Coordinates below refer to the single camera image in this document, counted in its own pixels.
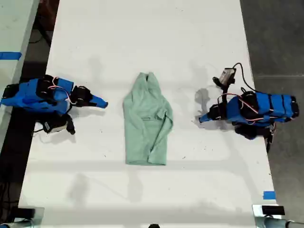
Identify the silver table clamp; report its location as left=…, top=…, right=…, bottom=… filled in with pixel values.
left=251, top=203, right=304, bottom=228
left=0, top=206, right=45, bottom=228

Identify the red white arm wire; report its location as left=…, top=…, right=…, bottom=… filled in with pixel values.
left=48, top=76, right=73, bottom=105
left=218, top=93, right=272, bottom=125

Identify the pale green T-shirt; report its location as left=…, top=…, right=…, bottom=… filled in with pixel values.
left=123, top=72, right=174, bottom=166

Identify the white side table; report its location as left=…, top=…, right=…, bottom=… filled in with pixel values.
left=0, top=0, right=40, bottom=149

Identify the black camera cable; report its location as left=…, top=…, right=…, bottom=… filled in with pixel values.
left=32, top=121, right=48, bottom=134
left=231, top=62, right=257, bottom=93

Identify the black camera box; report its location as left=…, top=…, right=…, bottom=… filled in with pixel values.
left=218, top=67, right=236, bottom=85
left=44, top=117, right=68, bottom=134

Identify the black floor cable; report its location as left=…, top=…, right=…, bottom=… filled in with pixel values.
left=29, top=22, right=52, bottom=47

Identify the black camera stalk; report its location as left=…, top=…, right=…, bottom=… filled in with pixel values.
left=212, top=76, right=232, bottom=105
left=63, top=114, right=76, bottom=135

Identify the long blue tape strip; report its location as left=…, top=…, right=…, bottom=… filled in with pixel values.
left=0, top=51, right=22, bottom=60

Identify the small black box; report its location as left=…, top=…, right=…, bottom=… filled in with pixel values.
left=261, top=205, right=285, bottom=216
left=17, top=208, right=36, bottom=219

